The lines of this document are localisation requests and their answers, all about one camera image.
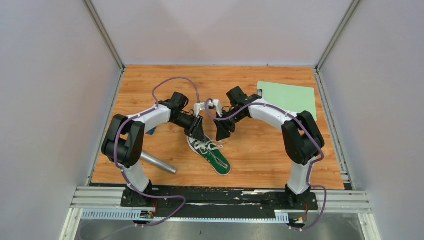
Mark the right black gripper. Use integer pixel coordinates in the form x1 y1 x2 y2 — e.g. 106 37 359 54
213 108 246 142

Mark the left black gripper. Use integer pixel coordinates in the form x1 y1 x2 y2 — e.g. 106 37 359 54
170 113 207 144

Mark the green canvas sneaker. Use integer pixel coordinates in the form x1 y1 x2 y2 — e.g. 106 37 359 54
186 136 231 176

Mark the white shoelace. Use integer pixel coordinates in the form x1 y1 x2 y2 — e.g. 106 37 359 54
193 140 223 155

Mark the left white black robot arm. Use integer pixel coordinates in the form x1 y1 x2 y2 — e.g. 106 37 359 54
101 92 206 207

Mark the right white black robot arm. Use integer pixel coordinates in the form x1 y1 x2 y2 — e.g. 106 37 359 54
212 86 325 209

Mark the blue yellow toy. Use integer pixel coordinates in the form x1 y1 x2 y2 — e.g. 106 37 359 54
145 128 156 136

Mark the silver microphone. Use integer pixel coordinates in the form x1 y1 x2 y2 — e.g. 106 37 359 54
140 151 178 175

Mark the light green clipboard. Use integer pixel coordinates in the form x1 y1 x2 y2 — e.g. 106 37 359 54
257 81 318 121

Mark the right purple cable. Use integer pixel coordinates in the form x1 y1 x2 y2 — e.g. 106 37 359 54
204 98 329 232

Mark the purple cable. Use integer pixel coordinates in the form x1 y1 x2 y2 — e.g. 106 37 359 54
79 76 202 240
204 98 329 232

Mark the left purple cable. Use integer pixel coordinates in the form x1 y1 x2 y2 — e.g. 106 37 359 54
79 76 202 240

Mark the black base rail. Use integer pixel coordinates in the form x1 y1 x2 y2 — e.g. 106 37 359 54
71 183 374 224

